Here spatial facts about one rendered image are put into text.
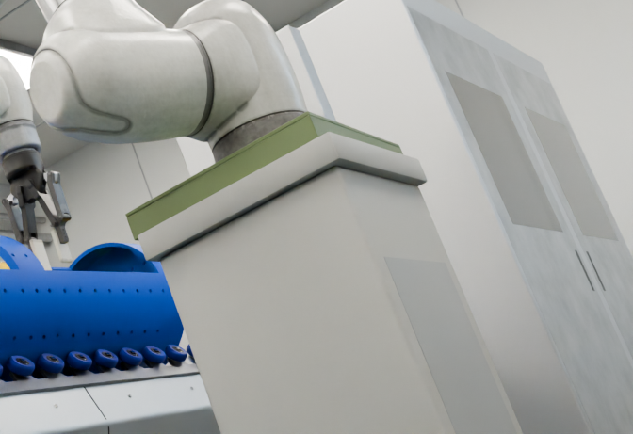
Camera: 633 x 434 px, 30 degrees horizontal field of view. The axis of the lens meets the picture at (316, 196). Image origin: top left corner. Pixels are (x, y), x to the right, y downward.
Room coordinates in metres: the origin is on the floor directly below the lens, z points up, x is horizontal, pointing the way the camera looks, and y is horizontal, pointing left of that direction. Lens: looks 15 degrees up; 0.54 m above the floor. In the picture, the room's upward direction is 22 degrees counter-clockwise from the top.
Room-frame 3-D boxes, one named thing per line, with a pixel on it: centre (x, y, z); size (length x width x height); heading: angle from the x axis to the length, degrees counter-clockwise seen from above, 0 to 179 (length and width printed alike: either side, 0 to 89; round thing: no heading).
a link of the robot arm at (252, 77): (1.65, 0.05, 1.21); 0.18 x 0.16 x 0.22; 131
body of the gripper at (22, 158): (2.13, 0.50, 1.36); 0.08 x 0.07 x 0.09; 66
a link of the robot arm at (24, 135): (2.13, 0.50, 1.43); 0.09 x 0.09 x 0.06
